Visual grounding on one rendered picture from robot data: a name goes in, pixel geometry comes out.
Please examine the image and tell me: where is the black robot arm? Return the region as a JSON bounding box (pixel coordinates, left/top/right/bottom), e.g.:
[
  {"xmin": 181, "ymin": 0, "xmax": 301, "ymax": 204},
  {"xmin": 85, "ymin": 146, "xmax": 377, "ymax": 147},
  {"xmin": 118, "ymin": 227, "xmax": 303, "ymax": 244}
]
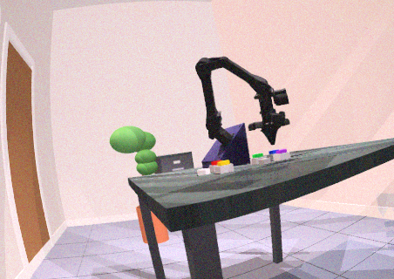
[{"xmin": 195, "ymin": 57, "xmax": 289, "ymax": 147}]

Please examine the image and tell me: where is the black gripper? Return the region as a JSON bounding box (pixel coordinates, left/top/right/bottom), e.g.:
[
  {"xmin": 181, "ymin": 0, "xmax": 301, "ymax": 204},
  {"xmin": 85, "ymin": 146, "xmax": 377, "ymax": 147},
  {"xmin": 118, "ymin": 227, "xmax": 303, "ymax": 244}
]
[{"xmin": 248, "ymin": 106, "xmax": 290, "ymax": 145}]

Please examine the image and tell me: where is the red button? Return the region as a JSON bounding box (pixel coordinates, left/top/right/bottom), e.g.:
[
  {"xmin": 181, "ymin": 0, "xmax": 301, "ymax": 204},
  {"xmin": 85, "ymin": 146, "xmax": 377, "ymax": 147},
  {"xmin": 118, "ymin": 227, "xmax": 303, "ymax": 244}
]
[{"xmin": 209, "ymin": 161, "xmax": 221, "ymax": 173}]

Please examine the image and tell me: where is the blue button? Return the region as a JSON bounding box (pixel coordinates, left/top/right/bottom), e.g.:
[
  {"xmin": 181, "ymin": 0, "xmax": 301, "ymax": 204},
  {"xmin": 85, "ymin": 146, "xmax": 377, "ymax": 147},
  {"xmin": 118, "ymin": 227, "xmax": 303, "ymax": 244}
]
[{"xmin": 267, "ymin": 150, "xmax": 279, "ymax": 160}]

